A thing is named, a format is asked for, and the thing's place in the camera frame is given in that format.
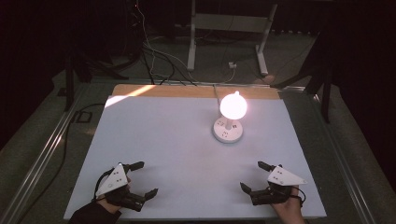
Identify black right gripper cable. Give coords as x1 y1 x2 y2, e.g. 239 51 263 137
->
292 186 307 207

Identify white hanging cable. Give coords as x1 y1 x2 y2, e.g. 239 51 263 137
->
135 0 195 82

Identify white table cover sheet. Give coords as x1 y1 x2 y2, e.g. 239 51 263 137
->
64 94 328 221

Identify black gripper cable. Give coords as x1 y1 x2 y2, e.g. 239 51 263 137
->
292 186 307 207
92 167 116 202

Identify black metal stand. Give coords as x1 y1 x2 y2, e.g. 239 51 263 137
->
270 31 332 124
64 50 129 112

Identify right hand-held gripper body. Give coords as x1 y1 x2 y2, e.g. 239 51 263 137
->
249 165 308 207

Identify person's left hand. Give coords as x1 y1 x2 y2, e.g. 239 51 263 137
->
95 176 132 216

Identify white metal stand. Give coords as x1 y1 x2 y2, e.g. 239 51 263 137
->
186 0 279 77

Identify black cable bundle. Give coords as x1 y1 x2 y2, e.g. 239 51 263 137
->
139 43 198 87

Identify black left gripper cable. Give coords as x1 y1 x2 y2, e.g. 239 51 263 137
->
92 167 116 202

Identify aluminium frame rail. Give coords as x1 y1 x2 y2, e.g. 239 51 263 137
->
0 83 94 224
309 91 376 224
90 77 307 91

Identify white lamp cable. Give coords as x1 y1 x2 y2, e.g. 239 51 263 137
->
212 83 222 106

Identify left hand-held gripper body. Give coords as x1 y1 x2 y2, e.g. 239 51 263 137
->
94 161 147 213

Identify black floor cable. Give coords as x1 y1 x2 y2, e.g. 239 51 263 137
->
15 102 106 224

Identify white globe desk lamp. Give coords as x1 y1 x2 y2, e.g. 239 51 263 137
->
212 90 248 145

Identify black floor plate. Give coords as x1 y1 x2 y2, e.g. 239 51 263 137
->
76 111 93 123

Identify person's right hand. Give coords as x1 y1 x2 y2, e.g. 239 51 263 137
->
270 185 306 224

